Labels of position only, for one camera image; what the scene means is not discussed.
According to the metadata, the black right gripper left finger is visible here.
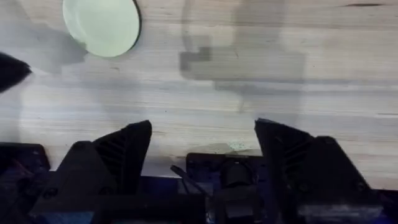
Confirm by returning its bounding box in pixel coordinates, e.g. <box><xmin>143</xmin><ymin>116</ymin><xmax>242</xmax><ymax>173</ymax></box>
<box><xmin>43</xmin><ymin>119</ymin><xmax>153</xmax><ymax>200</ymax></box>

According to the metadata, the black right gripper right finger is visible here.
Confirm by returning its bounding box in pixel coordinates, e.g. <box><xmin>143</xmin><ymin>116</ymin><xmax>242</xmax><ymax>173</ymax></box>
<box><xmin>254</xmin><ymin>118</ymin><xmax>374</xmax><ymax>206</ymax></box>

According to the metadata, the pale green round plate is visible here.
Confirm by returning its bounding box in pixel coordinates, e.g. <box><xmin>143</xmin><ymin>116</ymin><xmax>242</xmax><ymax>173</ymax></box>
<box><xmin>62</xmin><ymin>0</ymin><xmax>142</xmax><ymax>58</ymax></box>

